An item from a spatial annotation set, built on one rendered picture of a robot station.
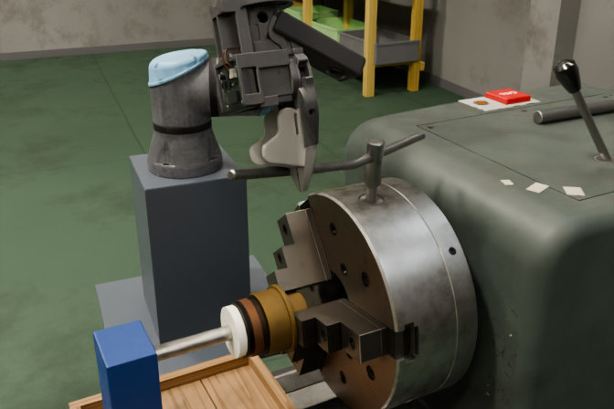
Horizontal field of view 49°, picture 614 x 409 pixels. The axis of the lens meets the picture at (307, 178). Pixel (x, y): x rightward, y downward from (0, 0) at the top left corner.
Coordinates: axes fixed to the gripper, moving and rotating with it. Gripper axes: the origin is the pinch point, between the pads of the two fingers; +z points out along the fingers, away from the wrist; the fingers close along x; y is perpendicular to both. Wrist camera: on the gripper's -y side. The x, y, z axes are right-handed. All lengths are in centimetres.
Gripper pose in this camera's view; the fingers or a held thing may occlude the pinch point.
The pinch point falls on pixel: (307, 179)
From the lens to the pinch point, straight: 74.2
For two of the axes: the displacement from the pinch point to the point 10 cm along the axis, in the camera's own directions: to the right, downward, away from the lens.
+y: -8.9, 1.8, -4.3
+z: 1.6, 9.8, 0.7
